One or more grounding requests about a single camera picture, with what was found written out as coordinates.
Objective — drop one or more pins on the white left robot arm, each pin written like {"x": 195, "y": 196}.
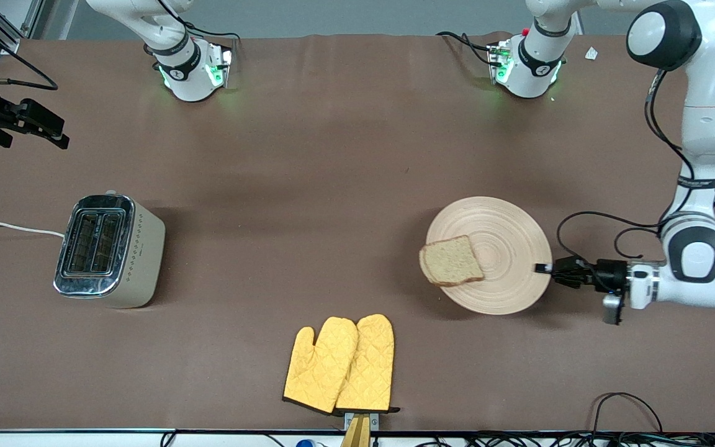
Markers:
{"x": 711, "y": 93}

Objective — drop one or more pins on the yellow quilted oven mitt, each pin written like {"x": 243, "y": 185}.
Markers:
{"x": 317, "y": 366}
{"x": 370, "y": 366}

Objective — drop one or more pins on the slice of brown bread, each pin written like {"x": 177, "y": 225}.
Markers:
{"x": 454, "y": 261}

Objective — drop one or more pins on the aluminium frame profile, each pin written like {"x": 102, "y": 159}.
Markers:
{"x": 10, "y": 45}

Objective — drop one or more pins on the cream and chrome toaster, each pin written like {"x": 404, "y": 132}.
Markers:
{"x": 137, "y": 254}

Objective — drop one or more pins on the metal and wood camera bracket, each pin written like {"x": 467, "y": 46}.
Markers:
{"x": 357, "y": 434}

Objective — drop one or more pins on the round wooden plate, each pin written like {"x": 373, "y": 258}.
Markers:
{"x": 506, "y": 261}

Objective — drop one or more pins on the small blue object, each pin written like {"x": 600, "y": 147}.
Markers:
{"x": 305, "y": 443}

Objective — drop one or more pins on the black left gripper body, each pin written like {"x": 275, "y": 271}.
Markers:
{"x": 609, "y": 273}

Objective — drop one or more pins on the small white paper scrap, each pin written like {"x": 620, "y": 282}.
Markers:
{"x": 591, "y": 53}

